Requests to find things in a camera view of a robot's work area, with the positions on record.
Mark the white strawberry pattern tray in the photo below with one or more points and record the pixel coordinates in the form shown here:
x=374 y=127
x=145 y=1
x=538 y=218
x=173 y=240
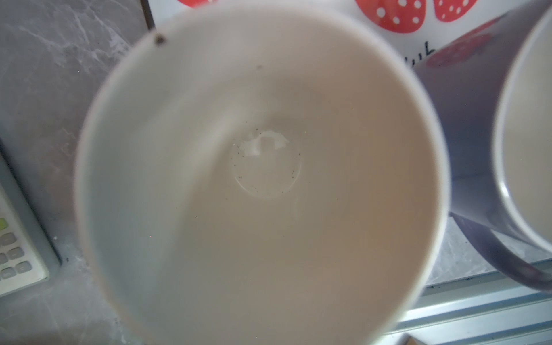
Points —
x=415 y=29

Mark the white calculator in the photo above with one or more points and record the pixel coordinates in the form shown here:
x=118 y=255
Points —
x=21 y=264

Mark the white mug blue handle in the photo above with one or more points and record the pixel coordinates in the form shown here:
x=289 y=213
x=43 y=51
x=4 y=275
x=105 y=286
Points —
x=262 y=172

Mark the white mug purple handle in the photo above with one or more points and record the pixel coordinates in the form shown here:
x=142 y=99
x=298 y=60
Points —
x=492 y=91

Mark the aluminium front rail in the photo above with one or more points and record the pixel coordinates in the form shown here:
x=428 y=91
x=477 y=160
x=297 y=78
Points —
x=483 y=309

